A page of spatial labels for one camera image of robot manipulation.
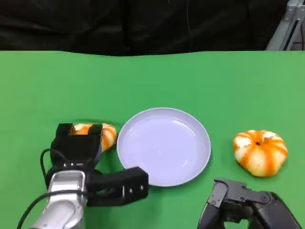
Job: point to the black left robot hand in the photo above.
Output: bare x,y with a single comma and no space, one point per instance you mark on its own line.
76,150

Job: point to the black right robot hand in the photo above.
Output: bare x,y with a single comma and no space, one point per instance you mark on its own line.
262,212

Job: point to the orange and white bread roll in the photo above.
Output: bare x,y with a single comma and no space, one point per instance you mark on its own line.
108,138
261,153

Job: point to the lilac plate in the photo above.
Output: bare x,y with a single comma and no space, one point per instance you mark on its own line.
164,145

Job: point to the green table cloth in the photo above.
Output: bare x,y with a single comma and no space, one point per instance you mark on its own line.
152,83

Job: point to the black backdrop curtain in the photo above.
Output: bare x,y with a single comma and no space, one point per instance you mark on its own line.
95,23

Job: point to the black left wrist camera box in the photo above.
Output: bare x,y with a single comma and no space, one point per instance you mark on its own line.
128,186

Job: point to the grey aluminium frame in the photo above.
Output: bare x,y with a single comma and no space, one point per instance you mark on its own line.
284,28

